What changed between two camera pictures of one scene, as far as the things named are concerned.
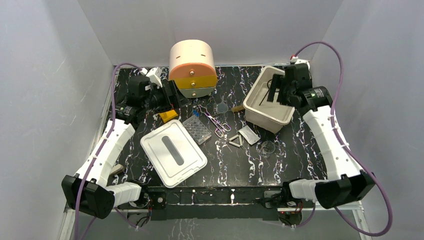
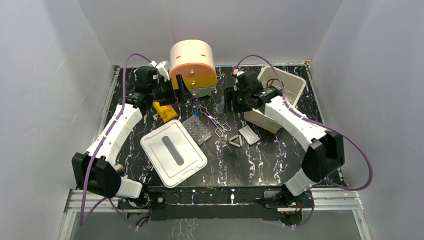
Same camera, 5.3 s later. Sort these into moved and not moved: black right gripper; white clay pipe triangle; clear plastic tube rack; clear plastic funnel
Moved: black right gripper
Not moved: clear plastic funnel; white clay pipe triangle; clear plastic tube rack
